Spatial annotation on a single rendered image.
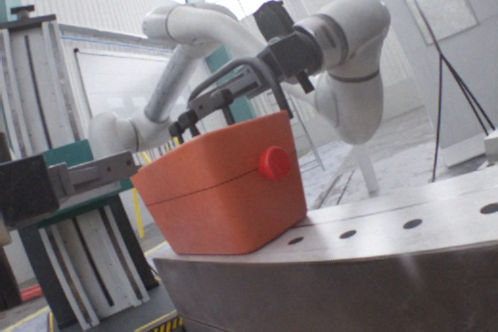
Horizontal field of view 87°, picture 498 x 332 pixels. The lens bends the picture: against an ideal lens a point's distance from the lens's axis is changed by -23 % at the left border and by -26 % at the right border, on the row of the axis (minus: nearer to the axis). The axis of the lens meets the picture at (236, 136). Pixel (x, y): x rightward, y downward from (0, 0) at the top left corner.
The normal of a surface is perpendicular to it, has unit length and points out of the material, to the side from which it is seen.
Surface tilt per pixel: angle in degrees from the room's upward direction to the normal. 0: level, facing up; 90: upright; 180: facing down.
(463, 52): 90
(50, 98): 90
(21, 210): 90
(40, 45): 90
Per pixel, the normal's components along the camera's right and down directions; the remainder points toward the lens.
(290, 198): 0.64, -0.18
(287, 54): 0.33, -0.11
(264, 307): -0.71, 0.23
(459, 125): -0.43, 0.11
